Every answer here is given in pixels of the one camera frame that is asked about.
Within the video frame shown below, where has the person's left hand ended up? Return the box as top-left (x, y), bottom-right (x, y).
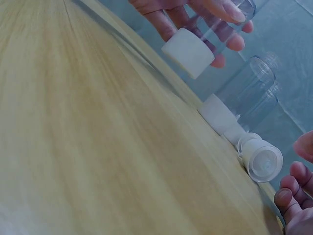
top-left (129, 0), bottom-right (254, 69)

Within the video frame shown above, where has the person's right hand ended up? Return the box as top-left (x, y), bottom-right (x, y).
top-left (273, 130), bottom-right (313, 235)

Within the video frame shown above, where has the clear bottle with white cap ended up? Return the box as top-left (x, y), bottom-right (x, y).
top-left (161, 0), bottom-right (257, 80)
top-left (197, 54), bottom-right (280, 136)

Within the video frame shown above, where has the white cap with clear lid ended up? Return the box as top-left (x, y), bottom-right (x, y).
top-left (224, 129), bottom-right (284, 184)

